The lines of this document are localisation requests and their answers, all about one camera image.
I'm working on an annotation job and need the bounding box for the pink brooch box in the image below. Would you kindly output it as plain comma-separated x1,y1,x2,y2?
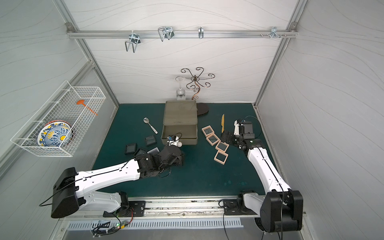
202,126,215,137
214,151,229,165
215,141,230,153
206,134,220,146

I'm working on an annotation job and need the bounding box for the three-tier drawer organizer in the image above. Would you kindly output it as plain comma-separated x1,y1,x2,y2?
161,100,198,145

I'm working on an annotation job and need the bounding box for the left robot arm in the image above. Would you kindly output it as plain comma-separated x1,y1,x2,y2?
51,145,185,219

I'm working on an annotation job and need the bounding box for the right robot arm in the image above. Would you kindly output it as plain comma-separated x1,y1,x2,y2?
221,130,304,233

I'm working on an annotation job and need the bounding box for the white brooch box upper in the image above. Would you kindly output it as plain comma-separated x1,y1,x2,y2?
147,148,160,155

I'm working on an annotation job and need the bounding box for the wooden knife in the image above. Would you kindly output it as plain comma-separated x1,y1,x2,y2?
221,114,225,133

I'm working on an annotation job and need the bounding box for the metal spoon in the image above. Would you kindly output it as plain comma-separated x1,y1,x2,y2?
143,118,158,135

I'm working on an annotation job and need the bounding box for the white ventilation grille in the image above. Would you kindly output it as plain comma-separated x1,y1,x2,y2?
67,218,243,231

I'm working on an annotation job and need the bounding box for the clear wine glass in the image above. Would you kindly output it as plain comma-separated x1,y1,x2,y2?
175,76,186,101

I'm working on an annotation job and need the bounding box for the ornate metal cup stand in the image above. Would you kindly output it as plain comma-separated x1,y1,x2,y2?
181,67,216,117

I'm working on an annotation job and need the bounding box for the orange plastic spatula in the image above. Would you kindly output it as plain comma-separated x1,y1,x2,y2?
77,100,98,116

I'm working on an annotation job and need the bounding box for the patterned ceramic plate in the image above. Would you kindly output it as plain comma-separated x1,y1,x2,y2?
37,121,73,147

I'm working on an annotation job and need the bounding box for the small metal hook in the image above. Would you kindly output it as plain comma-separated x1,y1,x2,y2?
198,27,204,39

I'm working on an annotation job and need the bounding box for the metal hook right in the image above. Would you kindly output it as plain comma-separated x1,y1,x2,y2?
260,27,287,39

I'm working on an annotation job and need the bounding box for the metal double hook middle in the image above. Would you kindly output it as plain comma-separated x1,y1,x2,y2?
158,27,175,42

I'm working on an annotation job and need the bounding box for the metal double hook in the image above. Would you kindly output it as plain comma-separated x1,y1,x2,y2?
158,27,175,42
125,31,141,53

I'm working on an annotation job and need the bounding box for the metal double hook left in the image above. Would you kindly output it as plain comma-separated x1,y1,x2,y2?
125,31,141,53

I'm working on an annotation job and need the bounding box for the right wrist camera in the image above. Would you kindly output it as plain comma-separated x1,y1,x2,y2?
234,119,255,140

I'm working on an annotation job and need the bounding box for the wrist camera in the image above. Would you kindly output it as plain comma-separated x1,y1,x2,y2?
167,135,183,148
234,119,255,140

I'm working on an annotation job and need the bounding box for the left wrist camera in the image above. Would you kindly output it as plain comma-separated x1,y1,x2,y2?
167,135,183,148

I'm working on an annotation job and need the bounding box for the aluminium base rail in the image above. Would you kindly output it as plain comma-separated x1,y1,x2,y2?
56,196,307,218

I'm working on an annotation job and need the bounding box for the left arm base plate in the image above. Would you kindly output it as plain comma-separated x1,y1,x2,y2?
103,201,146,218

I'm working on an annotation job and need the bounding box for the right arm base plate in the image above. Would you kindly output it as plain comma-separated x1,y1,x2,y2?
219,199,257,216

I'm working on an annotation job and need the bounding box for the white wire basket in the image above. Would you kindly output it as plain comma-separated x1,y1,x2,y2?
11,81,106,157

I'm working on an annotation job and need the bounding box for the aluminium overhead rail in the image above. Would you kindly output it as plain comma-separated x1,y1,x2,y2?
67,29,299,40

